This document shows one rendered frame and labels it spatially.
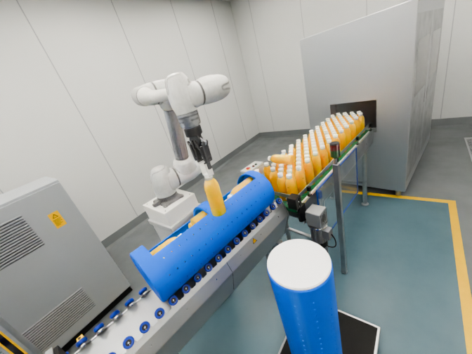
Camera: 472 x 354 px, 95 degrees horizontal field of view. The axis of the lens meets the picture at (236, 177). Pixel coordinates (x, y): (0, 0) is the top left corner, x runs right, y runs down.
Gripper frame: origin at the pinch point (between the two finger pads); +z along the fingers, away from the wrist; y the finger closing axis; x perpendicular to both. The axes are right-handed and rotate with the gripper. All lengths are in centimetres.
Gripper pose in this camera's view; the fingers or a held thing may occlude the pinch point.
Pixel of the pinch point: (206, 168)
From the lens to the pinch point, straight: 102.1
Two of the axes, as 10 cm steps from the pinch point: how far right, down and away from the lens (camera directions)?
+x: 6.8, -4.6, 5.8
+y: 6.9, 1.2, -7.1
